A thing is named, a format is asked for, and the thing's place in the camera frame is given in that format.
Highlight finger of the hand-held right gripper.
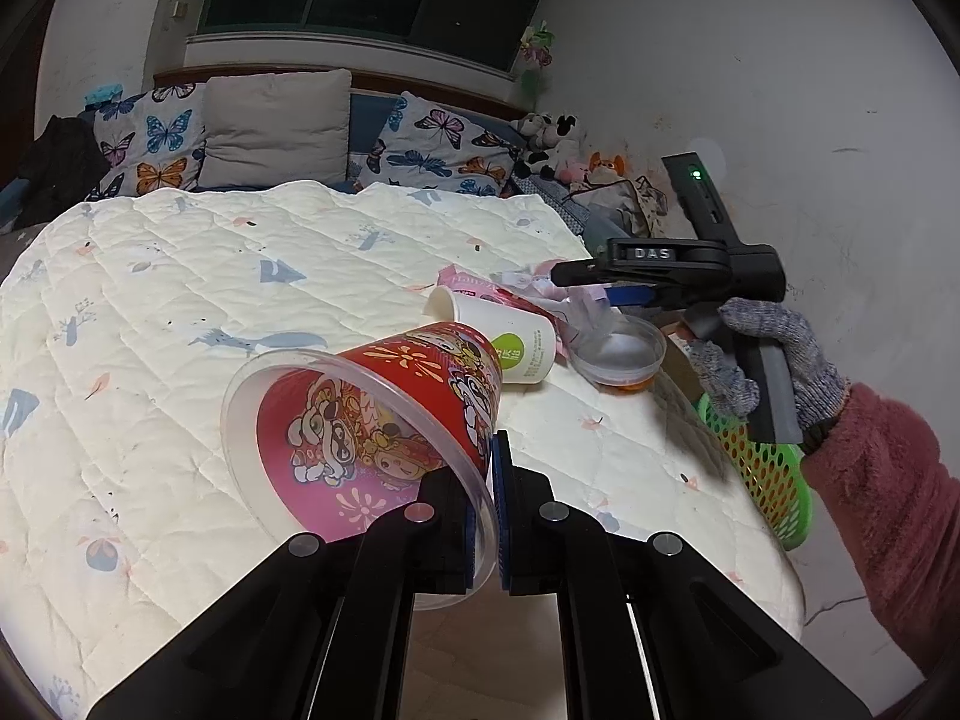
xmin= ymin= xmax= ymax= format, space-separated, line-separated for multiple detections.
xmin=551 ymin=259 xmax=661 ymax=290
xmin=600 ymin=285 xmax=662 ymax=308

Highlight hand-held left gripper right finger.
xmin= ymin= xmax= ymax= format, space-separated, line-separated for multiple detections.
xmin=489 ymin=431 xmax=875 ymax=720

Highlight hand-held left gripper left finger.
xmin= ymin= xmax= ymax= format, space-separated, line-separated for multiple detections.
xmin=86 ymin=463 xmax=482 ymax=720

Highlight pink white plastic bag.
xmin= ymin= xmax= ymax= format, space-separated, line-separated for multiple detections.
xmin=491 ymin=259 xmax=623 ymax=350

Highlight clear round plastic container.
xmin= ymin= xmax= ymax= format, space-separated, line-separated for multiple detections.
xmin=571 ymin=315 xmax=667 ymax=395

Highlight red printed plastic bucket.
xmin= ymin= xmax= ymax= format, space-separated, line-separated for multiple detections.
xmin=220 ymin=321 xmax=505 ymax=611

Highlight green perforated plastic basket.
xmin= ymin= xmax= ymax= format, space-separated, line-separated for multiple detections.
xmin=694 ymin=394 xmax=815 ymax=550

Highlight person's right forearm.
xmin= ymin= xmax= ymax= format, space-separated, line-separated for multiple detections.
xmin=801 ymin=382 xmax=960 ymax=683

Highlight person's right hand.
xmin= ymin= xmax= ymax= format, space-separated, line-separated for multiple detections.
xmin=686 ymin=297 xmax=852 ymax=455

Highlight patterned fabric bag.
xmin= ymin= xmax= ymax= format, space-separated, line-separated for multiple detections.
xmin=574 ymin=176 xmax=668 ymax=237

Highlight pink packet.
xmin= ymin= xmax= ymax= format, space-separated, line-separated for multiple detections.
xmin=437 ymin=266 xmax=552 ymax=316

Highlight white paper cup green label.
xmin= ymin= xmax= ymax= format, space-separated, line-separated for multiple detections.
xmin=427 ymin=286 xmax=560 ymax=385

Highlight black white cow plush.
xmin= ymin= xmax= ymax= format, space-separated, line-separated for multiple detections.
xmin=517 ymin=112 xmax=582 ymax=181

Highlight large butterfly print pillow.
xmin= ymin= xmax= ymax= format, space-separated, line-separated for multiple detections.
xmin=358 ymin=90 xmax=526 ymax=200

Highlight hanging flower decoration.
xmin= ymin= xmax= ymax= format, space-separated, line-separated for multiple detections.
xmin=517 ymin=19 xmax=560 ymax=91

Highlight grey pillow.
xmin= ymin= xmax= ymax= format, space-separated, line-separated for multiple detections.
xmin=196 ymin=69 xmax=353 ymax=190

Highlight white quilted pad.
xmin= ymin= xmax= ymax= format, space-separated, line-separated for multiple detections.
xmin=0 ymin=180 xmax=807 ymax=720

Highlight small butterfly print pillow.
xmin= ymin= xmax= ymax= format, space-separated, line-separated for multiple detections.
xmin=94 ymin=82 xmax=207 ymax=200

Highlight dark clothes pile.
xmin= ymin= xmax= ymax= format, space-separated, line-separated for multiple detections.
xmin=15 ymin=114 xmax=110 ymax=230

